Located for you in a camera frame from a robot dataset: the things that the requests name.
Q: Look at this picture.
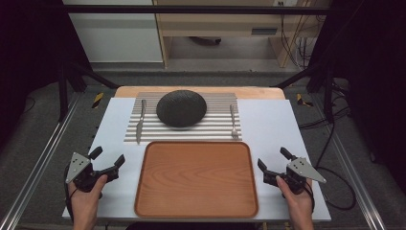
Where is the light wooden table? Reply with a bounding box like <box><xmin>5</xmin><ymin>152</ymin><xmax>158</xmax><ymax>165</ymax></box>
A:
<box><xmin>114</xmin><ymin>85</ymin><xmax>286</xmax><ymax>101</ymax></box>

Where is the aluminium floor rail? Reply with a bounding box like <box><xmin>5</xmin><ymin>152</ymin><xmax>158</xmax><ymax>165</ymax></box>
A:
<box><xmin>310</xmin><ymin>94</ymin><xmax>388</xmax><ymax>230</ymax></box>
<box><xmin>0</xmin><ymin>92</ymin><xmax>80</xmax><ymax>230</ymax></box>

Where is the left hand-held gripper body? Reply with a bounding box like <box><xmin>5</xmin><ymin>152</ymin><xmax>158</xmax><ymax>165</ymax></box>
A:
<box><xmin>65</xmin><ymin>151</ymin><xmax>110</xmax><ymax>194</ymax></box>

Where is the black metal stand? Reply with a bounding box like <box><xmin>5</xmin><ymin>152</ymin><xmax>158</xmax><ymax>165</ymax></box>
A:
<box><xmin>271</xmin><ymin>61</ymin><xmax>336</xmax><ymax>124</ymax></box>
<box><xmin>56</xmin><ymin>60</ymin><xmax>121</xmax><ymax>123</ymax></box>

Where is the yellow black tape strip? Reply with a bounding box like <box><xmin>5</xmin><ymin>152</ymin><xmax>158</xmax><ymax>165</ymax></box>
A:
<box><xmin>296</xmin><ymin>93</ymin><xmax>314</xmax><ymax>108</ymax></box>
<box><xmin>91</xmin><ymin>92</ymin><xmax>105</xmax><ymax>109</ymax></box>

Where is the brown wooden tray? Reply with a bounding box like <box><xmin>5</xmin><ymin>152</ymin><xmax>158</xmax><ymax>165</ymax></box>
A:
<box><xmin>133</xmin><ymin>141</ymin><xmax>259</xmax><ymax>219</ymax></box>

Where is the grey striped placemat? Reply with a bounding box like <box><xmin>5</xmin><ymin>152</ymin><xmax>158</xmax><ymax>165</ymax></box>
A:
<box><xmin>124</xmin><ymin>91</ymin><xmax>243</xmax><ymax>144</ymax></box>

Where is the person's right hand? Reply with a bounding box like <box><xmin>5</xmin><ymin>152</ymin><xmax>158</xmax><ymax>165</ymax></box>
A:
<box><xmin>276</xmin><ymin>175</ymin><xmax>315</xmax><ymax>212</ymax></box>

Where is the white cabinet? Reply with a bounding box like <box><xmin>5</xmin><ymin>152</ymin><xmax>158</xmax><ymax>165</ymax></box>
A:
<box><xmin>62</xmin><ymin>0</ymin><xmax>165</xmax><ymax>63</ymax></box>

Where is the person's dark clothing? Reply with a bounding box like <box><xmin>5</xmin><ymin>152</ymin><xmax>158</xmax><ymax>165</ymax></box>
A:
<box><xmin>125</xmin><ymin>221</ymin><xmax>258</xmax><ymax>230</ymax></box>

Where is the light wooden desk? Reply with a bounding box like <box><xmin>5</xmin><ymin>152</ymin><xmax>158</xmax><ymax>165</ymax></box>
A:
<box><xmin>152</xmin><ymin>0</ymin><xmax>331</xmax><ymax>69</ymax></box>

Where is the person's left hand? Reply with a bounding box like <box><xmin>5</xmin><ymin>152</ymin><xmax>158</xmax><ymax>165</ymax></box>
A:
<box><xmin>68</xmin><ymin>174</ymin><xmax>108</xmax><ymax>212</ymax></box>

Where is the white board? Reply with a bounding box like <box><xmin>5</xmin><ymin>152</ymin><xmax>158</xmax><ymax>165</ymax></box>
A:
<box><xmin>61</xmin><ymin>97</ymin><xmax>332</xmax><ymax>222</ymax></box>

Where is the hand-held gripper cable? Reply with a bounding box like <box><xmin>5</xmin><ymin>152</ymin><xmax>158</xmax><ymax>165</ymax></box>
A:
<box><xmin>63</xmin><ymin>166</ymin><xmax>79</xmax><ymax>222</ymax></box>
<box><xmin>303</xmin><ymin>183</ymin><xmax>318</xmax><ymax>215</ymax></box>

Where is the left hand-held gripper cable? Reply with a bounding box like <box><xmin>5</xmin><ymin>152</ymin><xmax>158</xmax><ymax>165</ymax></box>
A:
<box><xmin>63</xmin><ymin>166</ymin><xmax>79</xmax><ymax>222</ymax></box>

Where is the black horizontal bar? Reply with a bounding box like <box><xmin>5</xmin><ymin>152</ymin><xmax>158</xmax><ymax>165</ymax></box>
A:
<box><xmin>61</xmin><ymin>4</ymin><xmax>346</xmax><ymax>15</ymax></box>

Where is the hanging cable bundle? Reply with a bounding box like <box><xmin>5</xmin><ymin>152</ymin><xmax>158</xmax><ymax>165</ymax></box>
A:
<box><xmin>280</xmin><ymin>13</ymin><xmax>324</xmax><ymax>70</ymax></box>

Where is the black floor cable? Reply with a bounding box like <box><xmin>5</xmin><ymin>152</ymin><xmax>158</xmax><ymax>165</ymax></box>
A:
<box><xmin>298</xmin><ymin>80</ymin><xmax>357</xmax><ymax>212</ymax></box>

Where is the black curtain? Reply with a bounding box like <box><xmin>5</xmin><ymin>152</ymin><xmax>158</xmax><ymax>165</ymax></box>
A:
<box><xmin>0</xmin><ymin>0</ymin><xmax>94</xmax><ymax>151</ymax></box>
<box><xmin>307</xmin><ymin>0</ymin><xmax>406</xmax><ymax>186</ymax></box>

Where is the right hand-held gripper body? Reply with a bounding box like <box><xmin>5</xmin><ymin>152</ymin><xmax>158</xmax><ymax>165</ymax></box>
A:
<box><xmin>281</xmin><ymin>157</ymin><xmax>327</xmax><ymax>196</ymax></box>

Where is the right hand-held gripper cable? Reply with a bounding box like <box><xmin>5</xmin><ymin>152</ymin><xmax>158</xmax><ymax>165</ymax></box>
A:
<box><xmin>303</xmin><ymin>183</ymin><xmax>318</xmax><ymax>215</ymax></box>

